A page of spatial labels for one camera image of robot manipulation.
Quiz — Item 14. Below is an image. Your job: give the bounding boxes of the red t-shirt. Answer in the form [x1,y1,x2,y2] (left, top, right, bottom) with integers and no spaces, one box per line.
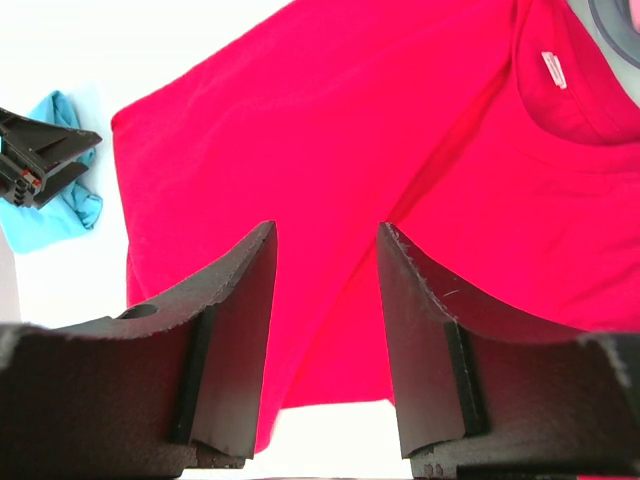
[112,1,639,450]

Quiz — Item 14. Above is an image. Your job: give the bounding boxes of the grey plastic laundry basket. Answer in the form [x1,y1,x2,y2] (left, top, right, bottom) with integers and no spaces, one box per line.
[588,0,639,68]

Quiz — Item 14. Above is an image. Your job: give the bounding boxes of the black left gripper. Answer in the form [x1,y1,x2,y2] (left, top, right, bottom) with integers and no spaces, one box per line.
[1,109,102,209]

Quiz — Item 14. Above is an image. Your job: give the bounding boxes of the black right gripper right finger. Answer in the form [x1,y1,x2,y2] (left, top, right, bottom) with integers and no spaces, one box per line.
[377,223,639,479]

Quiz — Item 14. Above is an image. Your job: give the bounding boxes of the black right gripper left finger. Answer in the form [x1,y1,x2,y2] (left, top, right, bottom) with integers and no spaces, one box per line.
[1,222,278,475]

